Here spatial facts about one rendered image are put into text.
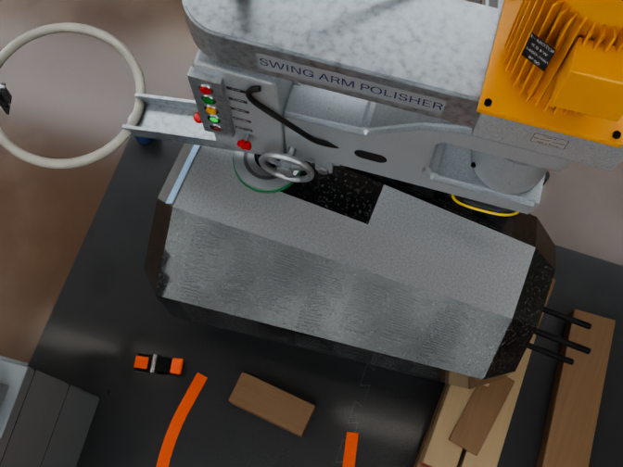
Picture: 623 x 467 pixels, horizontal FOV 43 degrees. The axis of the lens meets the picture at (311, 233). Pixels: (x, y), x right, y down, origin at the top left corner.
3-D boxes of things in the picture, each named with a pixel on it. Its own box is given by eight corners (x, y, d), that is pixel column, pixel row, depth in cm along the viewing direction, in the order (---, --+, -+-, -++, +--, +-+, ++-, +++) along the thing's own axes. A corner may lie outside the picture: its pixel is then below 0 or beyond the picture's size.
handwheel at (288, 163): (323, 157, 213) (324, 133, 199) (312, 190, 210) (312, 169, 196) (270, 143, 214) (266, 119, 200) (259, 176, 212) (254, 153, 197)
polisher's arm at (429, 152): (535, 163, 219) (594, 75, 172) (518, 239, 212) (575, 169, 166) (282, 98, 226) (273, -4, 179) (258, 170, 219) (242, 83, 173)
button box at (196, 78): (236, 129, 204) (223, 73, 177) (233, 138, 203) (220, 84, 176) (207, 121, 205) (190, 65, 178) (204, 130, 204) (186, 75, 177)
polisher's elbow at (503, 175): (471, 122, 203) (487, 84, 184) (546, 129, 202) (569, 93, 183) (467, 191, 197) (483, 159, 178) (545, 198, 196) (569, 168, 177)
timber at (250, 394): (231, 403, 302) (227, 400, 290) (245, 375, 305) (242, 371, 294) (302, 437, 297) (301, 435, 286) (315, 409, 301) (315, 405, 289)
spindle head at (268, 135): (362, 109, 220) (374, 18, 178) (342, 180, 214) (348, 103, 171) (240, 79, 224) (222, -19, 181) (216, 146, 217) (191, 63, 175)
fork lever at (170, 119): (354, 117, 223) (350, 107, 218) (336, 178, 217) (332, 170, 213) (146, 91, 247) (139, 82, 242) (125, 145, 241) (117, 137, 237)
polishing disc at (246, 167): (303, 128, 247) (303, 126, 246) (301, 191, 241) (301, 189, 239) (235, 126, 248) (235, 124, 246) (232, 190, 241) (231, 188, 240)
